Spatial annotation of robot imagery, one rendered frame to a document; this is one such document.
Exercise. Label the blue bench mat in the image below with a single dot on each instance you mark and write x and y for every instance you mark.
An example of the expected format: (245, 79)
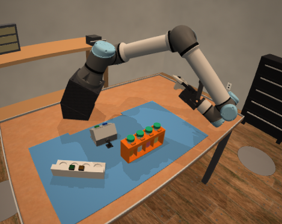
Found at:
(74, 199)

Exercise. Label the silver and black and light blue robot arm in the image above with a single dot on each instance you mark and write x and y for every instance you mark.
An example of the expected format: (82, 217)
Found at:
(180, 39)

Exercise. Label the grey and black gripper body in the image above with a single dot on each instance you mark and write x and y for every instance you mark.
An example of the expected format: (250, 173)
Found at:
(185, 96)

